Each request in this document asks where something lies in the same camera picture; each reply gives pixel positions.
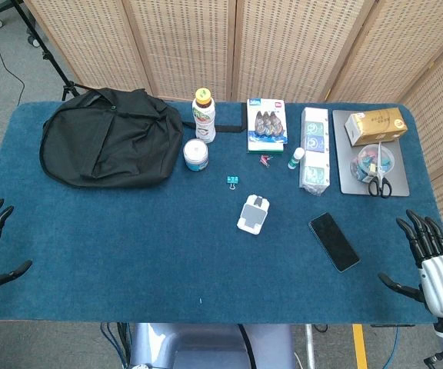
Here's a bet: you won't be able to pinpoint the jar with white lid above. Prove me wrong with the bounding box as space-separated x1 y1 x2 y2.
183 138 210 172

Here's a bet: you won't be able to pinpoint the black handled scissors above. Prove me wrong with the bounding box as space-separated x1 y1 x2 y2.
367 141 393 199

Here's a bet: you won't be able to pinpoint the blue table mat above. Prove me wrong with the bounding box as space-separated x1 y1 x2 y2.
0 100 443 324

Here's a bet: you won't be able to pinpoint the gold tissue box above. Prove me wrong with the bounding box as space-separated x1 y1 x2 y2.
345 107 409 148

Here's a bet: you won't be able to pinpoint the correction tape blister pack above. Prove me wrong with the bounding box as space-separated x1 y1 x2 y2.
246 98 288 153

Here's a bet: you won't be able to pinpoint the white green glue stick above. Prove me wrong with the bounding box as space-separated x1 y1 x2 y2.
287 147 306 171

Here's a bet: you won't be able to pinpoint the black tray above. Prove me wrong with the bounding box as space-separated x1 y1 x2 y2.
331 109 411 196

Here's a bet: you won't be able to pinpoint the black smartphone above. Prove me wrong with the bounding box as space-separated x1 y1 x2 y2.
308 211 361 274

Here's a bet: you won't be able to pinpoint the grey robot torso base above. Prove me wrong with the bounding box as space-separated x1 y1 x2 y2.
128 322 296 369

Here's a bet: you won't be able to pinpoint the green flat box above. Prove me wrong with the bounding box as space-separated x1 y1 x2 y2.
246 142 286 155

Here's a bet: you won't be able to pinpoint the wrapped tissue packet bundle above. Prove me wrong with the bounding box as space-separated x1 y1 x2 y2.
299 107 330 196

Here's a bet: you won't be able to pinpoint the black fabric bag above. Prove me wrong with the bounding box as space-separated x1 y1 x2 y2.
39 87 248 189

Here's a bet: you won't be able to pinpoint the white phone stand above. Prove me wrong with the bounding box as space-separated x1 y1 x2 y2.
236 194 271 235

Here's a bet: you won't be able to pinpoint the clear jar of coloured clips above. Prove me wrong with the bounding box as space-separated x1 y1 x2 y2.
350 144 395 182

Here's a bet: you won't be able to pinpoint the drink bottle with orange cap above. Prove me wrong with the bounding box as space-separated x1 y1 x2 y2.
192 88 217 145

